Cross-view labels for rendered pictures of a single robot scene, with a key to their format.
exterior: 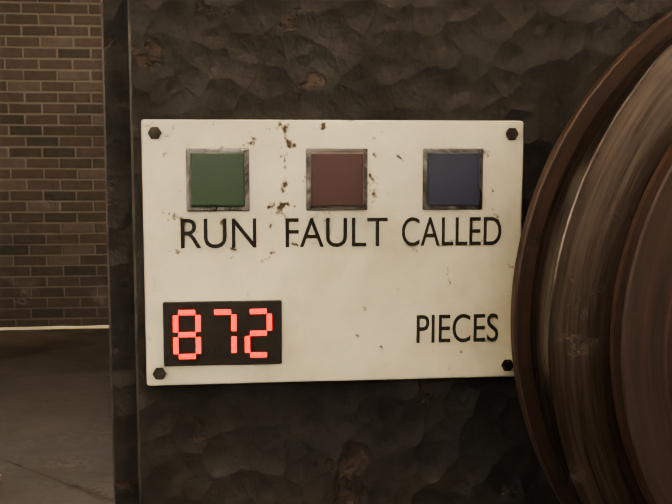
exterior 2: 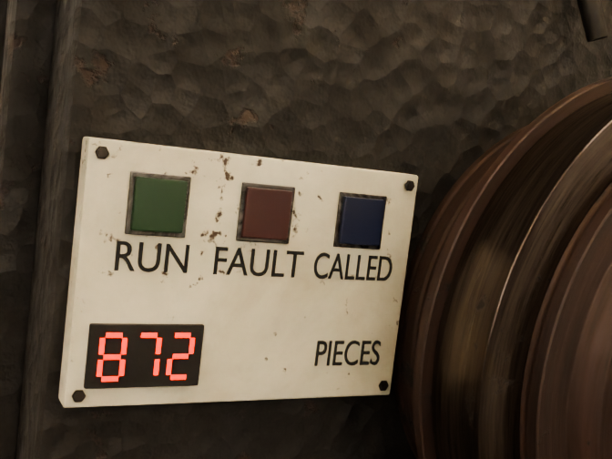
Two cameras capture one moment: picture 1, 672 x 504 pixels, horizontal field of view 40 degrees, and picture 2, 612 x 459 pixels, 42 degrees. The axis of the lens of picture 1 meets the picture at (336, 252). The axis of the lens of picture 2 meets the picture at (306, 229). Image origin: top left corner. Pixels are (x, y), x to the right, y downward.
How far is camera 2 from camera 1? 0.21 m
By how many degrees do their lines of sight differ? 22
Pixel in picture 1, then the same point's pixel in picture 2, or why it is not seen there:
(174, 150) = (118, 171)
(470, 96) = (373, 147)
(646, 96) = (570, 181)
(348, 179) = (277, 214)
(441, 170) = (353, 213)
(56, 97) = not seen: outside the picture
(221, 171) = (164, 197)
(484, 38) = (390, 97)
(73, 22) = not seen: outside the picture
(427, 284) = (329, 313)
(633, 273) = (555, 329)
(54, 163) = not seen: outside the picture
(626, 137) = (554, 214)
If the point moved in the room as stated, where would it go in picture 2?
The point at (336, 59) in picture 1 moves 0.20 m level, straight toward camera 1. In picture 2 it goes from (269, 99) to (395, 91)
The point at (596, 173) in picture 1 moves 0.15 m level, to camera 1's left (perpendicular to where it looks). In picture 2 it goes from (530, 241) to (319, 223)
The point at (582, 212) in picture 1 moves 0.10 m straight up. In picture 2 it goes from (517, 274) to (539, 119)
